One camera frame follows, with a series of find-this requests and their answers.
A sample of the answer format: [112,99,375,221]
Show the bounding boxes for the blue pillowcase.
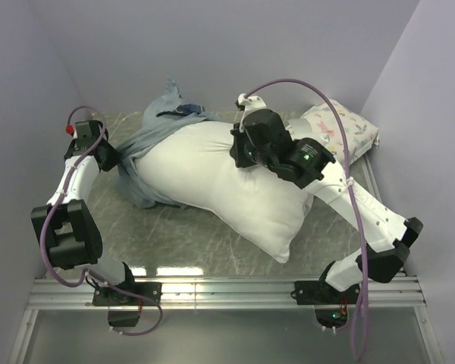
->
[111,74,213,210]

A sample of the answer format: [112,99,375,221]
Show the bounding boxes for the white pillow insert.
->
[135,121,313,263]

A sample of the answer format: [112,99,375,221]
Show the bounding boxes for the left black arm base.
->
[92,282,162,328]

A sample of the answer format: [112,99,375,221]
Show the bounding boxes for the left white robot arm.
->
[30,120,138,305]

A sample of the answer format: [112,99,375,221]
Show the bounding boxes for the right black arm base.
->
[290,262,360,333]

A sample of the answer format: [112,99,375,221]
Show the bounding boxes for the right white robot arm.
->
[231,108,423,303]

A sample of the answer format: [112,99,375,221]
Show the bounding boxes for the floral patterned pillow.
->
[286,99,379,165]

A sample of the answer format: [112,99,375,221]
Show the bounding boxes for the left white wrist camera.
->
[65,124,77,139]

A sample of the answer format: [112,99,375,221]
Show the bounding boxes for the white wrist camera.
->
[235,93,267,115]
[65,124,77,139]

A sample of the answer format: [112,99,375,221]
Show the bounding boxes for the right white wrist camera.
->
[235,93,267,115]

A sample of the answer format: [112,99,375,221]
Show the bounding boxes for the aluminium mounting rail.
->
[26,275,426,310]

